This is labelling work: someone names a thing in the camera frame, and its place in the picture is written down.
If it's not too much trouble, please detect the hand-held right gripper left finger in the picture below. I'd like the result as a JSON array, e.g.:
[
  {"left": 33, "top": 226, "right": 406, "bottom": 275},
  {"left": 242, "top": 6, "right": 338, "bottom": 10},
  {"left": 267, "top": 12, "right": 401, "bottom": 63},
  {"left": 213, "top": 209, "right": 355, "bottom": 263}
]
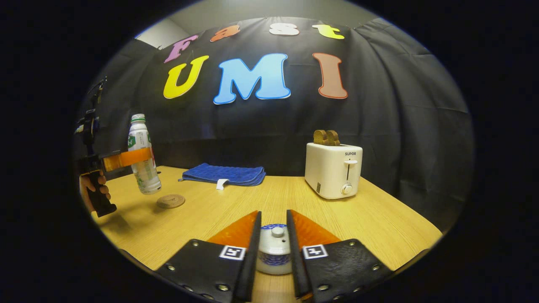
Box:
[{"left": 154, "top": 210, "right": 262, "bottom": 303}]

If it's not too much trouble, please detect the round brown coaster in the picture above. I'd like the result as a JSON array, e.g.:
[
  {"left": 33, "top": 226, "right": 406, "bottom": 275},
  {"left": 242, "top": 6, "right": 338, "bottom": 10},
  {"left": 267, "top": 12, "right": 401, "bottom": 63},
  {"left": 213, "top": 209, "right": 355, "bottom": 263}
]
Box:
[{"left": 157, "top": 194, "right": 186, "bottom": 209}]

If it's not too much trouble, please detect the white toaster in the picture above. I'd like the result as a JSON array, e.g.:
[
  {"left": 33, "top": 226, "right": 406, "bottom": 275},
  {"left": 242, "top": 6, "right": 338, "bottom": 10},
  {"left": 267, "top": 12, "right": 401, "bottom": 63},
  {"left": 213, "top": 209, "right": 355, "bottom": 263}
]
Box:
[{"left": 304, "top": 142, "right": 363, "bottom": 200}]

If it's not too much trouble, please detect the black backdrop cloth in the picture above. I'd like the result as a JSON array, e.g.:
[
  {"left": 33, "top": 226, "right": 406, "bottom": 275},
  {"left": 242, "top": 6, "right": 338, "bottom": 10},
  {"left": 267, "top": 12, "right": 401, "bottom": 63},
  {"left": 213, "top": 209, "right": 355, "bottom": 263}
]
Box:
[{"left": 78, "top": 17, "right": 474, "bottom": 230}]

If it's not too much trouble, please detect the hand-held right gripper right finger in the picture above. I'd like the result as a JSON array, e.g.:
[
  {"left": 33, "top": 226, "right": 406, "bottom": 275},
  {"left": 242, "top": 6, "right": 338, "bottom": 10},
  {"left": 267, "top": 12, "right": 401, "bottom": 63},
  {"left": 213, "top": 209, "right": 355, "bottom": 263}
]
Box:
[{"left": 286, "top": 209, "right": 395, "bottom": 302}]

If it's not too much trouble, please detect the white green-label water bottle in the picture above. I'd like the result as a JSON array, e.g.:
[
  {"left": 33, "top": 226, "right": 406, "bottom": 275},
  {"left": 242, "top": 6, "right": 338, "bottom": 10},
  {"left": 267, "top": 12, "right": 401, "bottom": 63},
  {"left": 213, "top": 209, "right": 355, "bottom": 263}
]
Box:
[{"left": 128, "top": 114, "right": 162, "bottom": 195}]

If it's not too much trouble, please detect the blue folded towel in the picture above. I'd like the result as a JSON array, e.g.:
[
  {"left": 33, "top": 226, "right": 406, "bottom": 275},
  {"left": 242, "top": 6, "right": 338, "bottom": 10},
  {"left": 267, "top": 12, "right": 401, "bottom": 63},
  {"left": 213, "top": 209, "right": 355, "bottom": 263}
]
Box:
[{"left": 179, "top": 163, "right": 267, "bottom": 191}]

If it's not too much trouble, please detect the white blue-patterned teacup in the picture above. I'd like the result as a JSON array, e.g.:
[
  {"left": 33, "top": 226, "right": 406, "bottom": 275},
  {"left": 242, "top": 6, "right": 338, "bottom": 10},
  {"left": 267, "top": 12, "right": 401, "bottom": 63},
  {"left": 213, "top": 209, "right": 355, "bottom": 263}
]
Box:
[{"left": 256, "top": 223, "right": 294, "bottom": 276}]

